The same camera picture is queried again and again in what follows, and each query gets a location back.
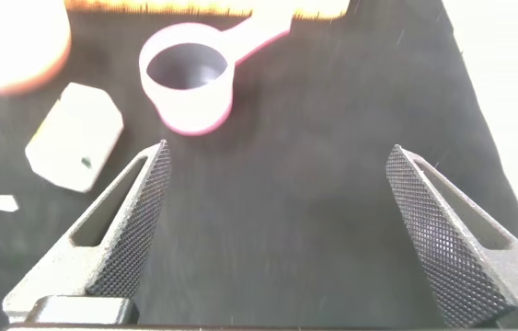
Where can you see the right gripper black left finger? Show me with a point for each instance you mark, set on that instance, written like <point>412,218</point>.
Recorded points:
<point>102,257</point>

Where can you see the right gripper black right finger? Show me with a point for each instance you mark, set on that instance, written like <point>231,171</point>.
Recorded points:
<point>461,266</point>

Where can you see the small juice carton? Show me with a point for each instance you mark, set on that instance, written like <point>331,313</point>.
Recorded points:
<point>74,138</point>

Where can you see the pink saucepan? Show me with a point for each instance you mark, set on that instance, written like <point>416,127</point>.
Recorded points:
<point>194,112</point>

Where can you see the pink bowl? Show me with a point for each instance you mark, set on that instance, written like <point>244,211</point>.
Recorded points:
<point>10,41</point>

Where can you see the small white paper scrap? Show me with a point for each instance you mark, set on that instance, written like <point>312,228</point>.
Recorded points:
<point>4,202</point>

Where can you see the black tablecloth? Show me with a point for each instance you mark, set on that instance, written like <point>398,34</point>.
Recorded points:
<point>286,207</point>

